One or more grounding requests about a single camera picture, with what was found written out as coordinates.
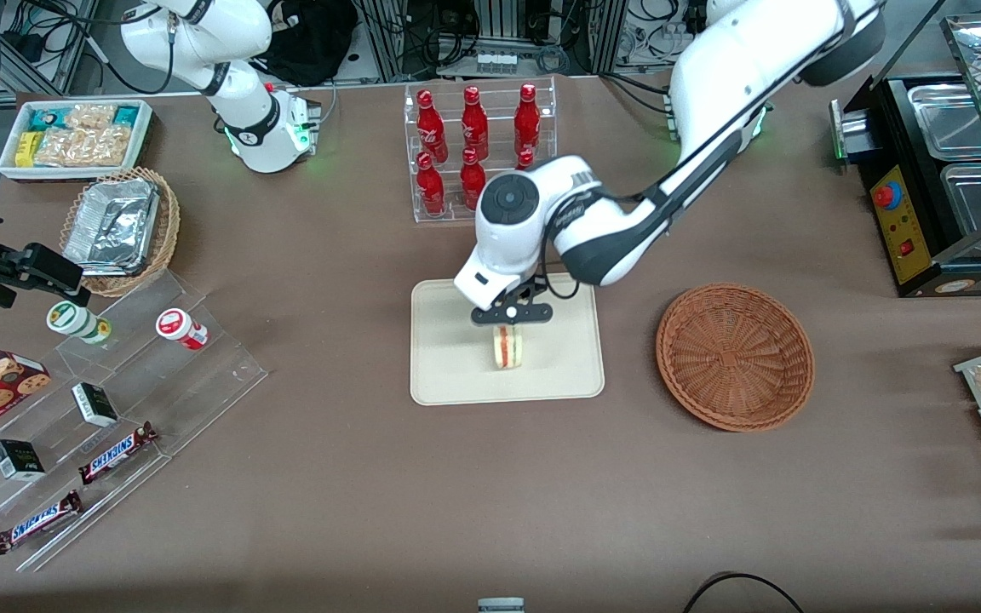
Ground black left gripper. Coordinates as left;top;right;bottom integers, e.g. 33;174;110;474
471;281;554;327

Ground triangle sandwich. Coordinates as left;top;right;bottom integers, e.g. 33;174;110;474
493;325;525;370

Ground cream plastic tray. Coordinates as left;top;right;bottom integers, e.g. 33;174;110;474
410;279;606;407

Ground light tan wicker basket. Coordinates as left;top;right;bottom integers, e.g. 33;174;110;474
59;166;181;297

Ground brown round wicker basket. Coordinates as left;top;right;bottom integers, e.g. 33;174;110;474
656;283;815;433

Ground green white yoghurt cup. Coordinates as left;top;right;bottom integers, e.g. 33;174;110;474
46;301;112;345

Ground stacked aluminium foil trays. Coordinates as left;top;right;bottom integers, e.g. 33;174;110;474
63;179;161;278

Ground white plastic bin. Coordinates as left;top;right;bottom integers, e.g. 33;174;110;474
0;100;155;182

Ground small black carton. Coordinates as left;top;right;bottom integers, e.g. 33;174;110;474
0;439;46;482
72;382;119;428

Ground clear bag of crackers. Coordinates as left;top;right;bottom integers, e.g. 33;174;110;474
35;128;129;167
65;104;117;130

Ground red white yoghurt cup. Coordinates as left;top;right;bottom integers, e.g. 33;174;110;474
156;308;209;351

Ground clear acrylic stepped display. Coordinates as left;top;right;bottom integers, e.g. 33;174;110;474
52;271;268;465
0;341;172;573

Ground Snickers chocolate bar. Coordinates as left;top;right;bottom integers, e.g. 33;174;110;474
0;491;84;556
77;421;159;486

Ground clear acrylic bottle rack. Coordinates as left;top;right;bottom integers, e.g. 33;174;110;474
404;77;559;224

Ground black bag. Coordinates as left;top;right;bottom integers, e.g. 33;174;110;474
262;0;361;88

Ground black food warmer yellow panel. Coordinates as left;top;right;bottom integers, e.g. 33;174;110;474
861;13;981;299

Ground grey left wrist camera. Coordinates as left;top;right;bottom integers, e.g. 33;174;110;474
454;255;513;312

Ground aluminium profile frame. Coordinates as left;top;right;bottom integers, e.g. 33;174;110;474
359;0;628;82

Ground black cable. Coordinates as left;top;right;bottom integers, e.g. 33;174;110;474
682;572;806;613

